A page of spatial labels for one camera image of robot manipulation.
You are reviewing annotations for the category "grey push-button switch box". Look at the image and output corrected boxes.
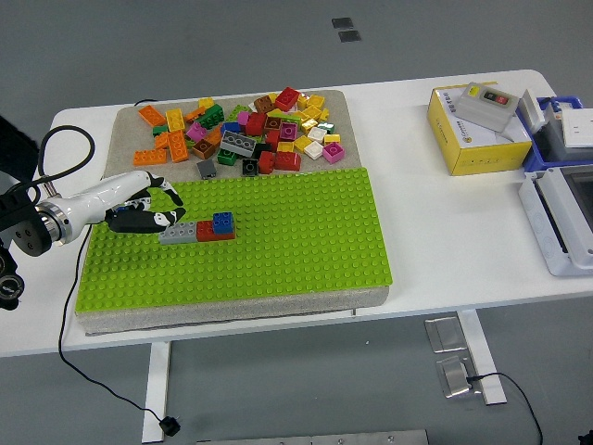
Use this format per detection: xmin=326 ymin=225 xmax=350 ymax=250
xmin=456 ymin=82 xmax=520 ymax=134

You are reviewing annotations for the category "dark grey long brick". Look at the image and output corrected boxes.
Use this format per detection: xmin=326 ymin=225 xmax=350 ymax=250
xmin=220 ymin=130 xmax=258 ymax=159

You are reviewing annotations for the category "white table leg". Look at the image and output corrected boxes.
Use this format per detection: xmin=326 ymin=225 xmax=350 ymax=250
xmin=455 ymin=309 xmax=509 ymax=406
xmin=141 ymin=341 xmax=172 ymax=444

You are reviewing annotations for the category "yellow cardboard box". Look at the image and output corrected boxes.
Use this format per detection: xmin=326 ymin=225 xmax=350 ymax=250
xmin=426 ymin=86 xmax=534 ymax=177

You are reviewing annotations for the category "long metal floor strip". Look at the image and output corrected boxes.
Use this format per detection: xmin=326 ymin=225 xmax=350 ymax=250
xmin=196 ymin=428 xmax=430 ymax=445

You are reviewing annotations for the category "black cord with plug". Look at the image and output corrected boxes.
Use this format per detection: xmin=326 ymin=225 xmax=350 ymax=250
xmin=57 ymin=98 xmax=181 ymax=438

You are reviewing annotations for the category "grey-brown foam mat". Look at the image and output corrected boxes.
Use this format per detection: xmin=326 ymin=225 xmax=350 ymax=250
xmin=75 ymin=89 xmax=390 ymax=337

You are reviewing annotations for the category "white electrical enclosure box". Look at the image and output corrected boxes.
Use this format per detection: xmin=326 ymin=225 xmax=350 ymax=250
xmin=517 ymin=164 xmax=593 ymax=278

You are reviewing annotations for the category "blue plastic bin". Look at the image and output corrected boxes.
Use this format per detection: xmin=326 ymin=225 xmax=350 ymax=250
xmin=523 ymin=95 xmax=593 ymax=176

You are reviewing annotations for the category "black floor cable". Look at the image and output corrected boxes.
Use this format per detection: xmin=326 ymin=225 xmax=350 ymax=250
xmin=465 ymin=372 xmax=545 ymax=445

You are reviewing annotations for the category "orange long brick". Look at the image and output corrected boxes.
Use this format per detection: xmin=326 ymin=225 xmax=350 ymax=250
xmin=167 ymin=130 xmax=191 ymax=163
xmin=132 ymin=148 xmax=169 ymax=167

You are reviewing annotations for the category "silver floor plate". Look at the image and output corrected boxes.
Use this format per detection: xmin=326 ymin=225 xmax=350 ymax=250
xmin=424 ymin=315 xmax=467 ymax=355
xmin=435 ymin=355 xmax=481 ymax=400

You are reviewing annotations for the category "red long brick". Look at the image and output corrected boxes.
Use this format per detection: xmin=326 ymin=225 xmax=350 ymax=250
xmin=196 ymin=220 xmax=237 ymax=243

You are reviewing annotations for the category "dark green long brick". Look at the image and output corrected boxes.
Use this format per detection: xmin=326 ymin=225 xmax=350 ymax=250
xmin=196 ymin=104 xmax=226 ymax=132

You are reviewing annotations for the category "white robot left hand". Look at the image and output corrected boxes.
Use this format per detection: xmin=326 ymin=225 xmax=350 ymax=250
xmin=57 ymin=170 xmax=187 ymax=246

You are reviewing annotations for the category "lime green studded baseplate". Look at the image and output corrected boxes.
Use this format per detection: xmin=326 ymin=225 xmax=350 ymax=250
xmin=75 ymin=167 xmax=396 ymax=316

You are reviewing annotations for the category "small white plastic box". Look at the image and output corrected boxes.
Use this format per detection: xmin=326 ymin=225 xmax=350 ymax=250
xmin=515 ymin=88 xmax=549 ymax=136

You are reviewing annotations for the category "light grey long brick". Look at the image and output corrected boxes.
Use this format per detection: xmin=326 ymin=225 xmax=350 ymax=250
xmin=158 ymin=221 xmax=199 ymax=246

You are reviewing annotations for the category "white wall socket panel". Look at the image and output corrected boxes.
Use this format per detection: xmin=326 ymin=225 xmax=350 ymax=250
xmin=559 ymin=108 xmax=593 ymax=149

